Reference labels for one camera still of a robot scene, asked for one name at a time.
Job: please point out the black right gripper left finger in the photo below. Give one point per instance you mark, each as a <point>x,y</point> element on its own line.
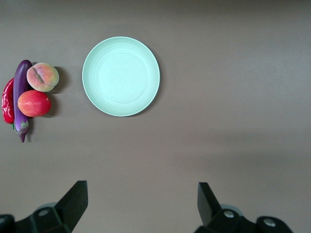
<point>73,206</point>

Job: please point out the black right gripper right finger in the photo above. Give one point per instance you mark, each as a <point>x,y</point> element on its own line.
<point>209,208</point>

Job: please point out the red round apple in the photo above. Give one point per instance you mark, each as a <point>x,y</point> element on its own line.
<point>34,103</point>

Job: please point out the red chili pepper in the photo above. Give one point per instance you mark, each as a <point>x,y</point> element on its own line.
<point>8,104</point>

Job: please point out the yellow-pink peach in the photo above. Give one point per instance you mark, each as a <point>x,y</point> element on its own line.
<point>43,77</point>

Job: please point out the long purple eggplant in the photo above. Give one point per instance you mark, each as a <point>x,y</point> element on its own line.
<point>20,80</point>

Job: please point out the brown table cover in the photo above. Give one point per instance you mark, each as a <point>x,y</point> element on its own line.
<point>218,121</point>

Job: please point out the pale green round plate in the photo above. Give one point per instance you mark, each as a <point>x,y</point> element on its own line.
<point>121,76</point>

